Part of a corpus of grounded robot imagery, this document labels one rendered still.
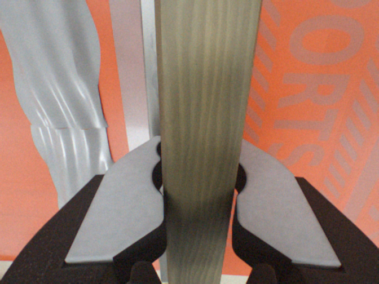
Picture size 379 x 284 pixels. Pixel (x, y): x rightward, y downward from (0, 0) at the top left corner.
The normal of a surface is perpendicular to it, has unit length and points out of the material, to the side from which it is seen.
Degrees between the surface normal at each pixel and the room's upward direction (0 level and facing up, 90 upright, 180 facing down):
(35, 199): 0
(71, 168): 32
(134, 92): 0
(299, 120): 0
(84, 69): 40
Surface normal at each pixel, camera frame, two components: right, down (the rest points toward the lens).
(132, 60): -0.04, 0.45
